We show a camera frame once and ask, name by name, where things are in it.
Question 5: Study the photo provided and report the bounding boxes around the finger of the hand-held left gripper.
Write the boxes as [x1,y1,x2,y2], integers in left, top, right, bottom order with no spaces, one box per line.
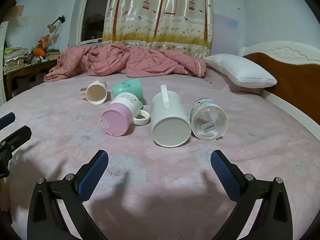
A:
[0,125,32,161]
[0,112,16,131]

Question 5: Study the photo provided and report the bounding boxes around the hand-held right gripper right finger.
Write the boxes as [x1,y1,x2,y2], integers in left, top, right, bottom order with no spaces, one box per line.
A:
[210,149,293,240]

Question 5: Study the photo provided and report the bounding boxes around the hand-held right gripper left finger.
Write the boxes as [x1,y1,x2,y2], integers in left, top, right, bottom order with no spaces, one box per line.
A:
[27,149,109,240]

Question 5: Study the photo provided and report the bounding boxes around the clear glass cup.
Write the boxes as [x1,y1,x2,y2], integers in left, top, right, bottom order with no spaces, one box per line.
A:
[190,98,229,141]

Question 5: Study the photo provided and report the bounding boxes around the pink and white mug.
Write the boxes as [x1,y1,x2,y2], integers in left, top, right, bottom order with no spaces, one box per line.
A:
[100,92,150,137]

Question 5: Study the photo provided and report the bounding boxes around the large white mug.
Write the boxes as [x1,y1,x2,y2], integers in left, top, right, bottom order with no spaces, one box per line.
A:
[151,85,192,148]

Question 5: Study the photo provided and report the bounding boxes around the cream cup with pink ears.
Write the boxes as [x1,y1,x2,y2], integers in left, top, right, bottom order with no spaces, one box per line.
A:
[79,78,108,105]

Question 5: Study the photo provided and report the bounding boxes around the green cup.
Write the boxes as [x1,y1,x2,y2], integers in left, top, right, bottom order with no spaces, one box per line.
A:
[112,78,144,103]

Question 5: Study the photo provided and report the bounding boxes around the wooden desk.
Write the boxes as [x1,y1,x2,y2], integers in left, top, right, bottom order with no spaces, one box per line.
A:
[3,58,58,100]

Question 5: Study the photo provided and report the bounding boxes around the stack of papers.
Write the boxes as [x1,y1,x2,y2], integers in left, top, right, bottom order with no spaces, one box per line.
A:
[3,46,30,73]

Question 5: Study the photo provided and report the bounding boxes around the pink desk lamp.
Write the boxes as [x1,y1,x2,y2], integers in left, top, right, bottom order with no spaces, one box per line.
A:
[47,15,66,33]

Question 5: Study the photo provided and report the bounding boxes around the white pillow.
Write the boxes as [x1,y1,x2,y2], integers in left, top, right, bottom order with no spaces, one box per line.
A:
[204,54,278,89]

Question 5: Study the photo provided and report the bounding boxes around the brown and white headboard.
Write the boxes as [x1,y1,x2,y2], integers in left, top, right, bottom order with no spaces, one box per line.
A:
[236,40,320,125]

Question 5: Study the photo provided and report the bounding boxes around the pink checked blanket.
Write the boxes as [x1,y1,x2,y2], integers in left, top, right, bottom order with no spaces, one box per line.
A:
[44,42,207,82]

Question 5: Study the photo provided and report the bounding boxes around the window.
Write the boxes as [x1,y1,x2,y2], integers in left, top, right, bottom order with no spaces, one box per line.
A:
[76,0,120,46]

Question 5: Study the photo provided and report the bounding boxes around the tree print curtain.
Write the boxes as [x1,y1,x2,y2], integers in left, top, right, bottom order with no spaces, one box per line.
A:
[102,0,214,60]

